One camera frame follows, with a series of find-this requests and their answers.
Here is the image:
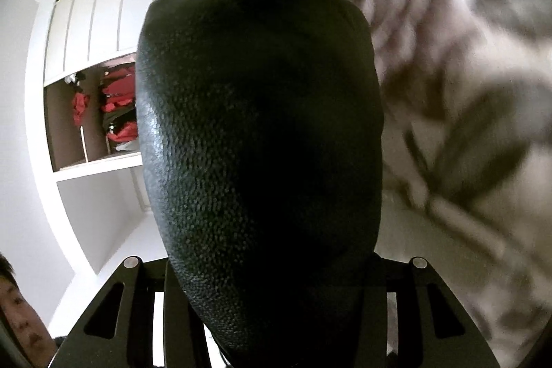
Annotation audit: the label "black leather jacket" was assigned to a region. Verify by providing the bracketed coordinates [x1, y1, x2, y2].
[137, 0, 386, 367]

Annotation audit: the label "red clothes in wardrobe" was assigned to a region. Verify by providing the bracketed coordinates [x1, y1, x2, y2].
[66, 62, 138, 144]

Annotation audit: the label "person's face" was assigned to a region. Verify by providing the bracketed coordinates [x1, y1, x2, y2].
[1, 255, 58, 367]

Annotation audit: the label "white grey floral blanket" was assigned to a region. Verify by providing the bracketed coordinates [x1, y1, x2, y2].
[351, 0, 551, 367]

